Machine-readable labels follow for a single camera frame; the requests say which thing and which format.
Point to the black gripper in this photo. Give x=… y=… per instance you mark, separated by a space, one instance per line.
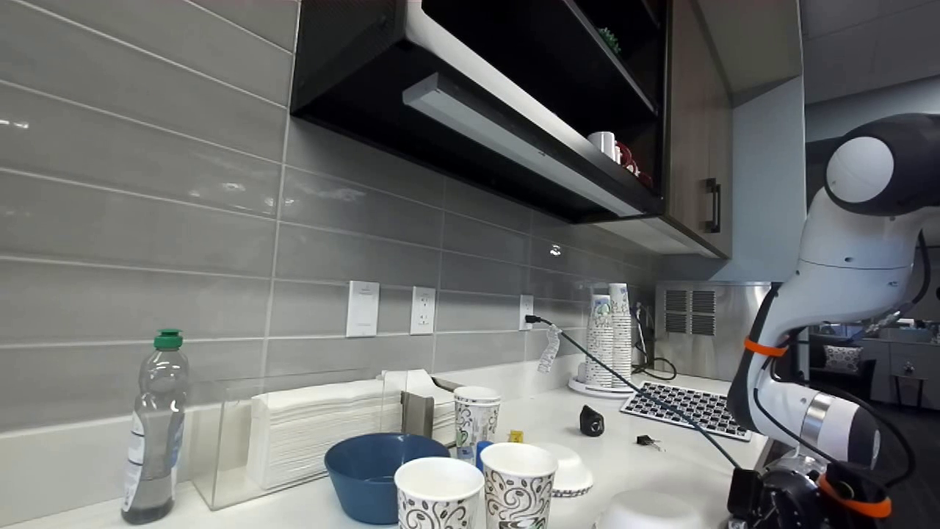
x=780 y=504

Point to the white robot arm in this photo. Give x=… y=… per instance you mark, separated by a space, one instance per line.
x=854 y=266

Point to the tall paper cup stack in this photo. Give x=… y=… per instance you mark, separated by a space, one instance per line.
x=600 y=339
x=625 y=339

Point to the white napkin stack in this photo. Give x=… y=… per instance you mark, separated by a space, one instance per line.
x=312 y=430

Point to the stainless steel appliance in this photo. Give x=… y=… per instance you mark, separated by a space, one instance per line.
x=705 y=340

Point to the black rounded object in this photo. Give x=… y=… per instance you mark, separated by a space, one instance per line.
x=591 y=421

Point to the black patterned paper cup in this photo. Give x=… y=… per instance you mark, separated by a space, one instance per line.
x=519 y=487
x=435 y=487

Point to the small yellow object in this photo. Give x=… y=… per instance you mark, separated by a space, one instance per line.
x=514 y=435

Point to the small white container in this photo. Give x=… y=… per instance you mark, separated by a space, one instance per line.
x=476 y=414

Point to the red mug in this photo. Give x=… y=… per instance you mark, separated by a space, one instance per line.
x=635 y=164

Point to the white mug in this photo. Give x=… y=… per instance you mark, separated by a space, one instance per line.
x=604 y=148

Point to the dark blue bowl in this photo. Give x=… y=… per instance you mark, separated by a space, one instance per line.
x=369 y=479

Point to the clear acrylic box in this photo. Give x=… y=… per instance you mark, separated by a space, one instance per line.
x=222 y=442

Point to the black upper cabinet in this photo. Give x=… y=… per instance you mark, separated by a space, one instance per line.
x=353 y=58

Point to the clear bottle green cap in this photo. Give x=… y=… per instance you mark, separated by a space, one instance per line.
x=150 y=442

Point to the white wall outlet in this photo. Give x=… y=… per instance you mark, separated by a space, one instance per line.
x=363 y=310
x=528 y=301
x=423 y=310

